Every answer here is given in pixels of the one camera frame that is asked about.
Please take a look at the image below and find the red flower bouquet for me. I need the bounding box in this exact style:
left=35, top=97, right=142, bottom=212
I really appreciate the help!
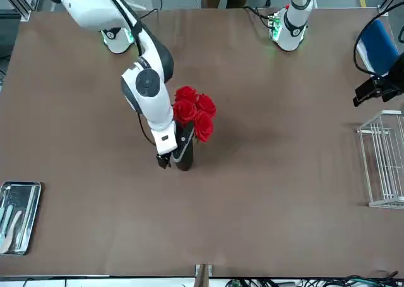
left=172, top=85, right=217, bottom=143

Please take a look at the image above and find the black base cable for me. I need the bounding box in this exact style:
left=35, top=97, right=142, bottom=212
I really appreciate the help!
left=242, top=5, right=273, bottom=29

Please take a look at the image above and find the silver metal tray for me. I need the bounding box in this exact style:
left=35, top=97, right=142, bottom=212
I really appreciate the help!
left=0, top=181, right=42, bottom=256

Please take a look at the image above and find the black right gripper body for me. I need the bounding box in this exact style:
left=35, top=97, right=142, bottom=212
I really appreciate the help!
left=172, top=124, right=194, bottom=163

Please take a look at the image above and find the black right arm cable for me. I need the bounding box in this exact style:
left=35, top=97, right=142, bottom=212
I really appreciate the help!
left=100, top=0, right=158, bottom=148

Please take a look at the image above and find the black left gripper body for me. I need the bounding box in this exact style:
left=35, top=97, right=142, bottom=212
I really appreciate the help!
left=378, top=74, right=404, bottom=103

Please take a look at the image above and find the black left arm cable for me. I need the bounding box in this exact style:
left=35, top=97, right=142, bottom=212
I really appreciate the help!
left=353, top=11, right=389, bottom=79

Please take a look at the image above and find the black cable tangle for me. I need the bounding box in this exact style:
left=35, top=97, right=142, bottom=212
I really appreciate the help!
left=220, top=269, right=404, bottom=287

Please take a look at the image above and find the aluminium frame post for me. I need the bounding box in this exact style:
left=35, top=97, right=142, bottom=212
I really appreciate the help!
left=377, top=0, right=404, bottom=16
left=0, top=0, right=44, bottom=22
left=194, top=263, right=216, bottom=287

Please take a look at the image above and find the thin metal chopstick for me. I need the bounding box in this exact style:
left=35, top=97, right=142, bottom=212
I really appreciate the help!
left=21, top=188, right=35, bottom=249
left=18, top=186, right=33, bottom=249

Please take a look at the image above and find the white wire basket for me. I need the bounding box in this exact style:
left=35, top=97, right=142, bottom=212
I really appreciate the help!
left=356, top=109, right=404, bottom=209

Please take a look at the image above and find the black cylindrical vase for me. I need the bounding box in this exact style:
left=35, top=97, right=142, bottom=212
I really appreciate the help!
left=174, top=122, right=194, bottom=172

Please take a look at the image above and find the pale green plastic utensil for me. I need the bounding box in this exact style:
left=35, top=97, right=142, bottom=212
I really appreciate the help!
left=0, top=204, right=14, bottom=242

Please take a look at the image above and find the cream plastic spoon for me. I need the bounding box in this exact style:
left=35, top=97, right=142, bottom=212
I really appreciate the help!
left=0, top=210, right=23, bottom=254

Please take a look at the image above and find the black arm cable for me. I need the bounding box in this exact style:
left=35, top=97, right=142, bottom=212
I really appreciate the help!
left=353, top=11, right=389, bottom=79
left=100, top=0, right=158, bottom=148

